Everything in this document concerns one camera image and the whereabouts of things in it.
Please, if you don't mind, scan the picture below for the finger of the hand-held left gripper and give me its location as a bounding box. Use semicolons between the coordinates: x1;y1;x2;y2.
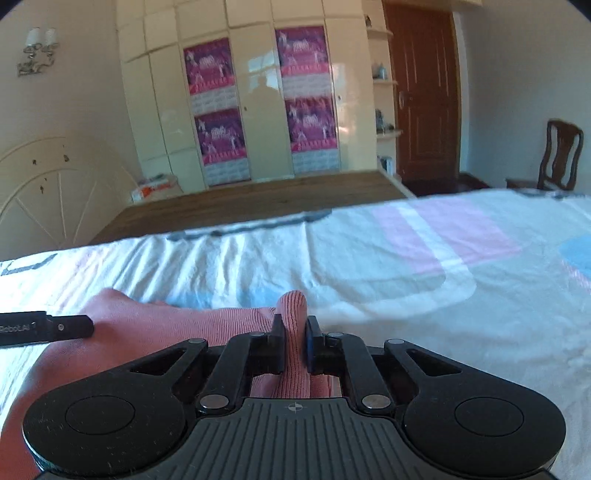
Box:
45;315;96;342

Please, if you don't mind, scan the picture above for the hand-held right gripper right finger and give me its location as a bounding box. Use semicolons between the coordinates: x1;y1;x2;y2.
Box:
305;315;463;414

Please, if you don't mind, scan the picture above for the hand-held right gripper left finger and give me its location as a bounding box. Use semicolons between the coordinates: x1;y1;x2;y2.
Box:
129;314;287;414

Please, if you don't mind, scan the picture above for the pink sweater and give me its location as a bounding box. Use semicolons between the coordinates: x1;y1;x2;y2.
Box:
0;288;346;480

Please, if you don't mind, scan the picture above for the white patterned bed sheet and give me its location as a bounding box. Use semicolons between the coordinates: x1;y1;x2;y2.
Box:
0;188;591;480

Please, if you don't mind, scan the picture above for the white arched headboard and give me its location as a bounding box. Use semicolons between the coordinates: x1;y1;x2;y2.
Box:
0;137;149;262

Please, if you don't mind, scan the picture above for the cream wardrobe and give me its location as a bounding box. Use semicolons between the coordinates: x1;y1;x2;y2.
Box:
115;0;403;195

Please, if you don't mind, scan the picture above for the cream corner shelf unit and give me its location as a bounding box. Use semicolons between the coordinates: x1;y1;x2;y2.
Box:
364;13;405;177

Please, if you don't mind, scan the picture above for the brown wooden door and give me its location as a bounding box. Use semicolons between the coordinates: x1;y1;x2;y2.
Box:
382;2;463;186

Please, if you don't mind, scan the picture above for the dark wooden chair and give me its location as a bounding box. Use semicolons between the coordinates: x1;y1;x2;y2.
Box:
505;119;585;193

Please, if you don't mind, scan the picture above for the wooden bed frame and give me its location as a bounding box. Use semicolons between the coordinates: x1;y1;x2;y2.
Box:
87;170;417;246

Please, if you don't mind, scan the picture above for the pink wall poster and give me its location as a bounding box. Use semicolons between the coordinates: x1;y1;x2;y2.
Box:
183;38;235;110
284;95;342;176
275;26;334;100
193;108;253;187

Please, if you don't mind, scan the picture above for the white wall lamp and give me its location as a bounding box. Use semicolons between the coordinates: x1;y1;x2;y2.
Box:
17;27;61;78

